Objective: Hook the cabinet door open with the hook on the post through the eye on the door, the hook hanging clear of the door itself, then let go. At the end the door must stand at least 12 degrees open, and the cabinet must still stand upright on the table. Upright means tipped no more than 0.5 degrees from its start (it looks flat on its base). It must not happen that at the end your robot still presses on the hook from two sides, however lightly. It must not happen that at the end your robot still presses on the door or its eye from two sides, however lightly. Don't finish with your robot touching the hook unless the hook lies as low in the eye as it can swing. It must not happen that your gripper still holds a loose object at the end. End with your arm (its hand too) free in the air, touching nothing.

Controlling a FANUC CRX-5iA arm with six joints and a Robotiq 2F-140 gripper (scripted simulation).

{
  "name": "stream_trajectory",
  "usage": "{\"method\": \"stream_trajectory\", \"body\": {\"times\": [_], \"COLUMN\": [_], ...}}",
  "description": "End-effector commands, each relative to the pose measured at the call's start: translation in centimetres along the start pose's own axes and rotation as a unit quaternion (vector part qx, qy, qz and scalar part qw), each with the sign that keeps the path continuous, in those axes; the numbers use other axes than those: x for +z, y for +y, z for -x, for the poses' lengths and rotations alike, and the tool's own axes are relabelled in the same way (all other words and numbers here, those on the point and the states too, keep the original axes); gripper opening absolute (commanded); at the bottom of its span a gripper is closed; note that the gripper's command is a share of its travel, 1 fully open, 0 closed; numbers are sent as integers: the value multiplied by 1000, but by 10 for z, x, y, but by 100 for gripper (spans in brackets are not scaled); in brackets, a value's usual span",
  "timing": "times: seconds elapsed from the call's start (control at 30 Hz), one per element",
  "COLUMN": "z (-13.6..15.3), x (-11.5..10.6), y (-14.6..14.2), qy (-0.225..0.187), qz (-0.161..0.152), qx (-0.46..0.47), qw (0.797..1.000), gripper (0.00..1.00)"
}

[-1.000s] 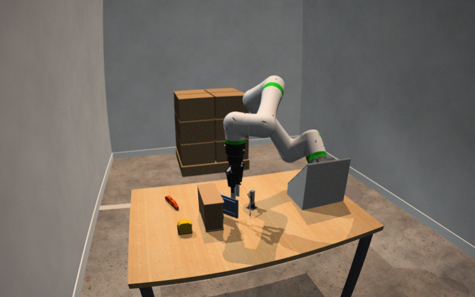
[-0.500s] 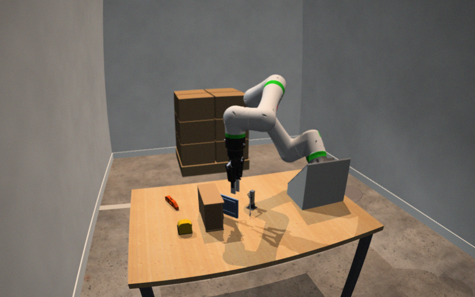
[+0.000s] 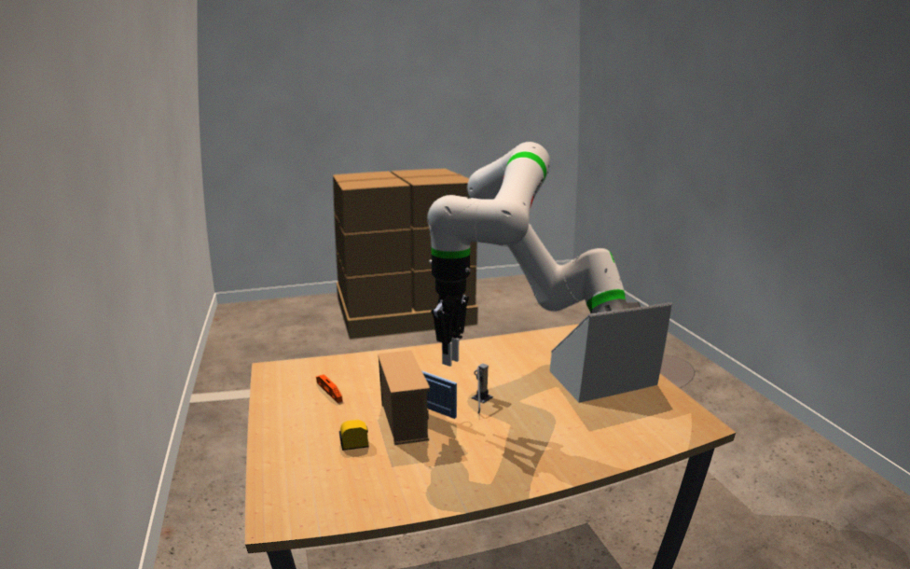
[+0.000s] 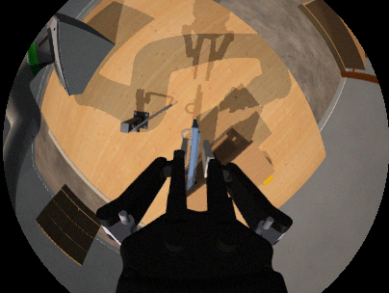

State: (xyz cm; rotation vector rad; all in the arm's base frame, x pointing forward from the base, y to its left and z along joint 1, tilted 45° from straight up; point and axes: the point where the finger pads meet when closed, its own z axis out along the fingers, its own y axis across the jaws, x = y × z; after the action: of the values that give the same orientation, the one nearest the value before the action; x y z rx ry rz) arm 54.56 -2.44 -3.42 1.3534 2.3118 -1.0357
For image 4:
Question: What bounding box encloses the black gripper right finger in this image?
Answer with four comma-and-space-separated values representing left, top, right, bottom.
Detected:
201, 140, 293, 253

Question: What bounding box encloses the yellow tape measure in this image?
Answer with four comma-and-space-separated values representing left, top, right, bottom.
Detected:
262, 176, 273, 186

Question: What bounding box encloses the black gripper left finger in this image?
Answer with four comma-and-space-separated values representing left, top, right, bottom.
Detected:
96, 138, 190, 253

